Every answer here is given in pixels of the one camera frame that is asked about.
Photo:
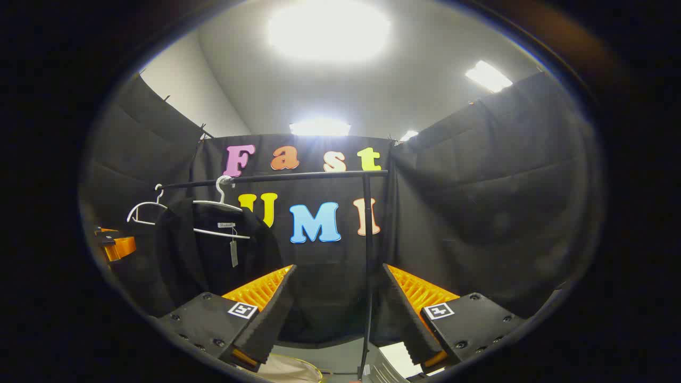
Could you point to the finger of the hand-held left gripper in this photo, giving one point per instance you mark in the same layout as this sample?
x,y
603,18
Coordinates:
x,y
121,247

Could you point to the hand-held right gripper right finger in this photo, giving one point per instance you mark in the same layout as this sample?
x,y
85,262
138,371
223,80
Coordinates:
x,y
407,324

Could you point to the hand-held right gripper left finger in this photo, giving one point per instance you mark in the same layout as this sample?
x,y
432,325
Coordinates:
x,y
274,319

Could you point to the beige laundry hamper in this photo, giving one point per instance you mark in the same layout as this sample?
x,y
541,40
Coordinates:
x,y
287,372

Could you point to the black cardigan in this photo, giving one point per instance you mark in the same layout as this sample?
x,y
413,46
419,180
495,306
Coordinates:
x,y
202,266

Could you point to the white plastic hanger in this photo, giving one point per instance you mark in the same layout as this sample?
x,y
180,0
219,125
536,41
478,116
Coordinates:
x,y
221,197
159,199

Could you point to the black metal clothes rack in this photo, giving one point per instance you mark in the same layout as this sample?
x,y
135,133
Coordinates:
x,y
319,175

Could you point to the white floor board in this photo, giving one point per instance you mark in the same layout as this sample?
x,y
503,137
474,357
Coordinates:
x,y
399,359

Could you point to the black backdrop cloth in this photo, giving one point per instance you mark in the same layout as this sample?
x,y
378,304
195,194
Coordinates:
x,y
479,213

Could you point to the rectangular ceiling light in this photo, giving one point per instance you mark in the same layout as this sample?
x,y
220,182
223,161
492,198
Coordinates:
x,y
488,76
408,135
319,127

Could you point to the large ceiling light panel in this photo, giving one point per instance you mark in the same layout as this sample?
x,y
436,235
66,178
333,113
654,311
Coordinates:
x,y
330,29

